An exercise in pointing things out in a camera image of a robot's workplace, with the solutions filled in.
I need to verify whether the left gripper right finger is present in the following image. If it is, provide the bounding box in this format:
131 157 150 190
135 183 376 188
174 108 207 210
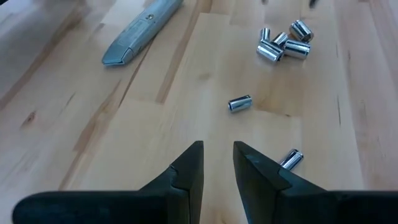
233 141 398 224

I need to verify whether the grey metal utility knife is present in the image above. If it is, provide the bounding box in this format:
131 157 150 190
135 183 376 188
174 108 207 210
101 0 185 67

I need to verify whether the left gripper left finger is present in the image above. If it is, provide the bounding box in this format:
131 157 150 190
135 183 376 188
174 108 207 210
12 140 205 224

